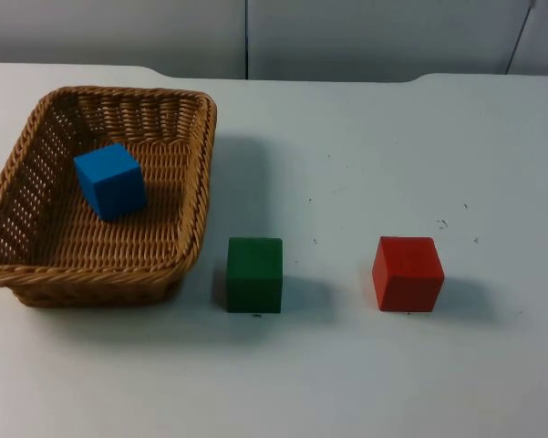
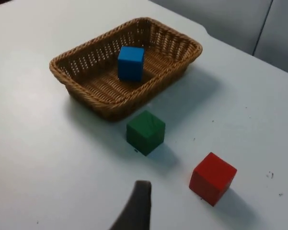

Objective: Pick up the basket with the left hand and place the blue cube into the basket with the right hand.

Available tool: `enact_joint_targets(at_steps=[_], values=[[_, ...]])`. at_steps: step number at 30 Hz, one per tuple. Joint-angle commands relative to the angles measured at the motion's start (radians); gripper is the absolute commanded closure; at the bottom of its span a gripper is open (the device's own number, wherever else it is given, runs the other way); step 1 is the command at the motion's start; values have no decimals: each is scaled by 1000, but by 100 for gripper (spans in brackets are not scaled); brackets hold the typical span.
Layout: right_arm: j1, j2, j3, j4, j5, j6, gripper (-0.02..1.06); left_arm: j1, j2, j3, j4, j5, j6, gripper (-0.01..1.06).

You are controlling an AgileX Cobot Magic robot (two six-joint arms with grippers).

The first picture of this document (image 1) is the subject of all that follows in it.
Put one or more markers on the green cube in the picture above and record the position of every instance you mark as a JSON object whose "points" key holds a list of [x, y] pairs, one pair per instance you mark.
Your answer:
{"points": [[254, 276]]}

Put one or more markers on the red cube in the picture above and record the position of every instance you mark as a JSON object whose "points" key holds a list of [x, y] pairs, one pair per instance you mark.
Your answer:
{"points": [[408, 274]]}

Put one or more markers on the blue cube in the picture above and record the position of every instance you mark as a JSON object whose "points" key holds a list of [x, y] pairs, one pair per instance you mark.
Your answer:
{"points": [[111, 182]]}

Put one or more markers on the pale brown wicker basket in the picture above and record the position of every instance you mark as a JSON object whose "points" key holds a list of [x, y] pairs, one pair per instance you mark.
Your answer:
{"points": [[132, 255]]}

